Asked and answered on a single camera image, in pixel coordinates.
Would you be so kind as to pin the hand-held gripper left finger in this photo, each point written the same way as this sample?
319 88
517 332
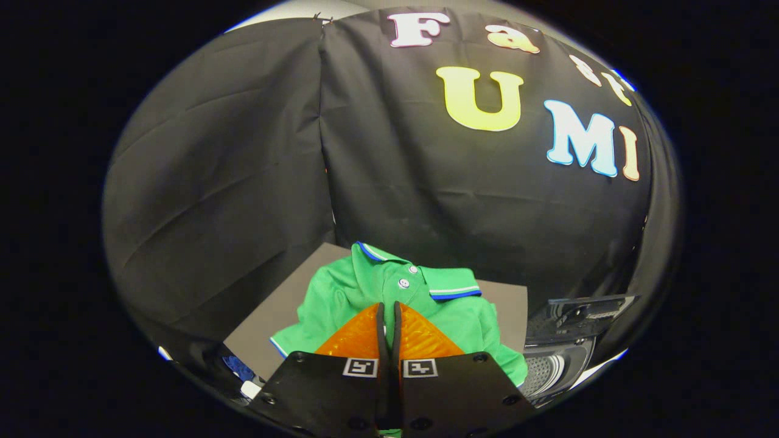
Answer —
328 389

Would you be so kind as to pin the green polo shirt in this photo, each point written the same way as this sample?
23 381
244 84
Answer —
353 286

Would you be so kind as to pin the black backdrop cloth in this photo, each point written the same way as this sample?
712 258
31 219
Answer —
243 182

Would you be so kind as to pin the blue cloth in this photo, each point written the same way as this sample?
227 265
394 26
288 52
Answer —
238 367

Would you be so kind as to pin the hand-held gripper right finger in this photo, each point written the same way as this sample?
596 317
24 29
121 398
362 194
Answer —
456 389

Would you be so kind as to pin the grey cabinet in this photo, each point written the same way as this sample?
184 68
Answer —
274 316

